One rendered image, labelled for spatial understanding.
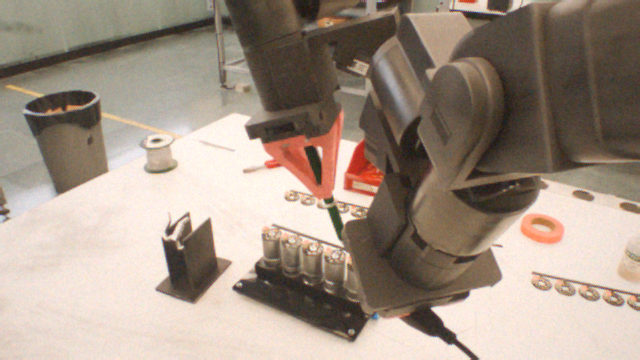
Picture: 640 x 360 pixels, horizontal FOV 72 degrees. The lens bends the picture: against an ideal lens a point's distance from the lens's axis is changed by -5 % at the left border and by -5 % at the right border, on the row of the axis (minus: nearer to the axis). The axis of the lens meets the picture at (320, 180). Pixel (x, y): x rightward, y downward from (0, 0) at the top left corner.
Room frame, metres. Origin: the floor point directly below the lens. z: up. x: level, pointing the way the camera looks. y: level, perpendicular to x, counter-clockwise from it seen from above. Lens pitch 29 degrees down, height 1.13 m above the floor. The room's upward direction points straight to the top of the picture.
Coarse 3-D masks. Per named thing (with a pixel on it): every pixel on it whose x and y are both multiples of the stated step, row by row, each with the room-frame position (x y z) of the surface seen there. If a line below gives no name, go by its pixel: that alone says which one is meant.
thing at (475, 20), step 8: (456, 0) 2.95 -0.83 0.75; (480, 0) 3.00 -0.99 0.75; (520, 0) 3.05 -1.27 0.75; (552, 0) 2.36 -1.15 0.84; (560, 0) 2.34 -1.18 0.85; (456, 8) 2.64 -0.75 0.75; (464, 8) 2.65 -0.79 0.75; (472, 8) 2.65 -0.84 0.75; (480, 8) 2.66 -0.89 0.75; (512, 8) 2.70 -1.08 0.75; (464, 16) 2.58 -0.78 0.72; (472, 16) 2.56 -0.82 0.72; (480, 16) 2.54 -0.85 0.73; (488, 16) 2.51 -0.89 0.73; (496, 16) 2.49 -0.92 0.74; (472, 24) 2.59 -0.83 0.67; (480, 24) 2.57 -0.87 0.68
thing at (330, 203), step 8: (312, 152) 0.39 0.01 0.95; (312, 160) 0.39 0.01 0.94; (320, 160) 0.39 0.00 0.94; (312, 168) 0.39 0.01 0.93; (320, 168) 0.39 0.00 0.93; (320, 176) 0.39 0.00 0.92; (328, 200) 0.39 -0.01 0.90; (336, 200) 0.39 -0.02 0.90; (328, 208) 0.39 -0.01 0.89; (336, 208) 0.39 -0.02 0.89; (336, 216) 0.38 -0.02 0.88; (336, 224) 0.38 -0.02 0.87; (336, 232) 0.38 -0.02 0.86
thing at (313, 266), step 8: (304, 256) 0.41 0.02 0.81; (312, 256) 0.41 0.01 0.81; (320, 256) 0.41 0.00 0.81; (304, 264) 0.41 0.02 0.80; (312, 264) 0.41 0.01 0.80; (320, 264) 0.41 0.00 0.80; (304, 272) 0.41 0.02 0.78; (312, 272) 0.41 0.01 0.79; (320, 272) 0.41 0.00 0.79; (304, 280) 0.41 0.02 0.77; (312, 280) 0.41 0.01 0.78; (320, 280) 0.41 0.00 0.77
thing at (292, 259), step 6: (294, 240) 0.43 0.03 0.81; (282, 252) 0.43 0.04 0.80; (288, 252) 0.42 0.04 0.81; (294, 252) 0.42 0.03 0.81; (300, 252) 0.43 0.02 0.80; (282, 258) 0.43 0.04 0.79; (288, 258) 0.42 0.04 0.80; (294, 258) 0.42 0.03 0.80; (300, 258) 0.43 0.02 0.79; (282, 264) 0.43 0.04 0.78; (288, 264) 0.42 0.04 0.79; (294, 264) 0.42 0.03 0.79; (300, 264) 0.43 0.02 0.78; (282, 270) 0.43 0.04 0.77; (288, 270) 0.42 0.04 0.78; (294, 270) 0.42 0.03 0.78; (300, 270) 0.43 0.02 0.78; (294, 276) 0.42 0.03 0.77
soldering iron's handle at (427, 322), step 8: (416, 312) 0.25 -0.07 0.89; (424, 312) 0.24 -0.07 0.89; (432, 312) 0.24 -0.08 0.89; (408, 320) 0.25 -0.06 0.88; (416, 320) 0.24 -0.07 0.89; (424, 320) 0.23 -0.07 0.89; (432, 320) 0.23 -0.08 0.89; (440, 320) 0.23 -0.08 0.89; (416, 328) 0.24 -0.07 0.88; (424, 328) 0.23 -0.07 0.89; (432, 328) 0.23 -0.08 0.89; (440, 328) 0.22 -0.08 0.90; (448, 328) 0.22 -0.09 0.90; (432, 336) 0.23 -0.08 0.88; (440, 336) 0.22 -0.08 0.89; (448, 336) 0.21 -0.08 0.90; (456, 336) 0.21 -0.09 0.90
